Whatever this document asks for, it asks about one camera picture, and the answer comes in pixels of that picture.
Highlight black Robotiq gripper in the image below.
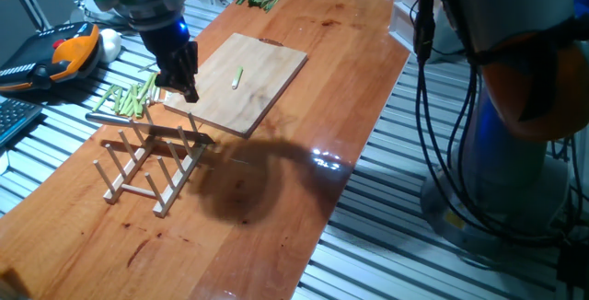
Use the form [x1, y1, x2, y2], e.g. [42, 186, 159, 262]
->
[137, 17, 200, 104]

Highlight steel cleaver knife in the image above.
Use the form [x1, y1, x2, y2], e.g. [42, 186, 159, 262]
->
[85, 111, 216, 145]

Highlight pile of cut garlic stalks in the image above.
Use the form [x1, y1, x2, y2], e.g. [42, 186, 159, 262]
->
[91, 72, 162, 120]

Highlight light wooden cutting board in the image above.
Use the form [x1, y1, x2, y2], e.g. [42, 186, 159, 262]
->
[163, 31, 308, 139]

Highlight white egg-shaped object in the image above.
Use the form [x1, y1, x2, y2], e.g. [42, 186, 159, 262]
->
[99, 28, 122, 64]

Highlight wooden peg dish rack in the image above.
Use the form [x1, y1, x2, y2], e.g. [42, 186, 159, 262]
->
[92, 104, 208, 219]

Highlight black orange teach pendant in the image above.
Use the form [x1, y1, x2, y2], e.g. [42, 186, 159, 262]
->
[0, 21, 103, 93]

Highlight grey metal tripod legs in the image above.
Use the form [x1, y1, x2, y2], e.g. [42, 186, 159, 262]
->
[0, 0, 52, 32]

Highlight black computer keyboard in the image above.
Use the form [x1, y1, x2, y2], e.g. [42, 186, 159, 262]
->
[0, 96, 43, 148]

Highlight large reddish wooden board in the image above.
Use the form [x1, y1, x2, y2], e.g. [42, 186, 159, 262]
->
[0, 0, 411, 300]

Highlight white plastic drawer box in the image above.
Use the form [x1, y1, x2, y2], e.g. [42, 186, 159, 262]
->
[388, 0, 466, 64]

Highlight blue plastic bag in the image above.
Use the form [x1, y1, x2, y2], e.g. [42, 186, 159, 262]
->
[570, 0, 589, 20]

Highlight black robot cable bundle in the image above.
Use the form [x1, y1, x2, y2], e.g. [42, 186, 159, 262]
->
[411, 0, 589, 246]

